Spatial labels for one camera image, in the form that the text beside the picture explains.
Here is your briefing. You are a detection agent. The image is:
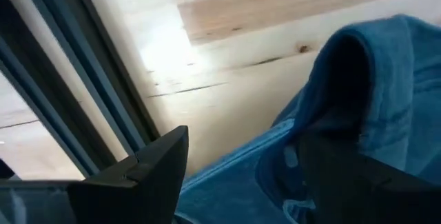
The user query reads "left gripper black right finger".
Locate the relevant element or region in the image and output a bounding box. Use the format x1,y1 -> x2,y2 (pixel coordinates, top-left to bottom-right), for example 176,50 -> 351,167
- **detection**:
299,127 -> 441,224

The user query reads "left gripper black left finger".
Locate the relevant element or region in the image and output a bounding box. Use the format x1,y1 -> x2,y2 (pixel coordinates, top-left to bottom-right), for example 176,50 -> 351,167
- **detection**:
67,125 -> 189,224

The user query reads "black aluminium frame rail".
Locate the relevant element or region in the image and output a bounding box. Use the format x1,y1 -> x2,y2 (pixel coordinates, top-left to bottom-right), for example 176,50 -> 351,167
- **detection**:
0,0 -> 120,179
17,0 -> 161,151

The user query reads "blue baseball cap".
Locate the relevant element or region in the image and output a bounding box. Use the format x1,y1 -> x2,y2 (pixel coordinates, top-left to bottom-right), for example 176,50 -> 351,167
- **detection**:
174,13 -> 441,224

